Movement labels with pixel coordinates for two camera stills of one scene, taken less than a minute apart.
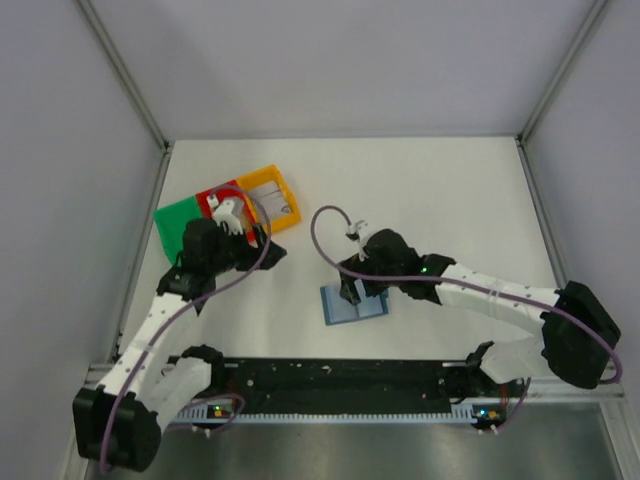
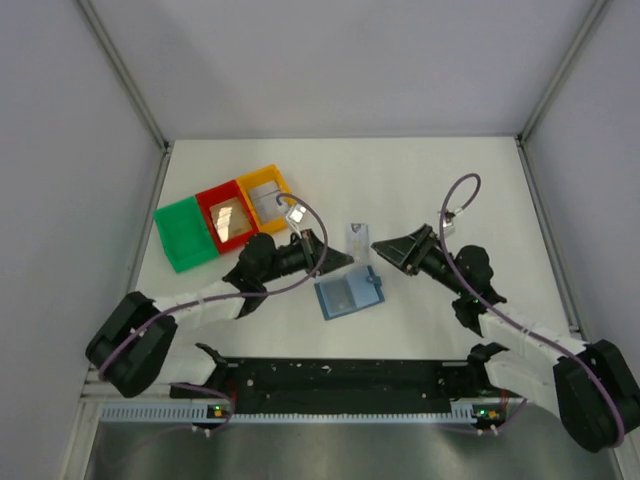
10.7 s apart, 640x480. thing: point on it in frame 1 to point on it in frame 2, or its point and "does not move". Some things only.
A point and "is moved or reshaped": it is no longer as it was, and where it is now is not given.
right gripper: [349, 289] to [409, 253]
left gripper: [223, 234] to [306, 243]
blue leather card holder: [337, 309] is moved or reshaped
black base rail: [356, 386] does not move
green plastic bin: [172, 219] does not move
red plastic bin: [241, 207] does not move
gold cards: [251, 206] to [230, 219]
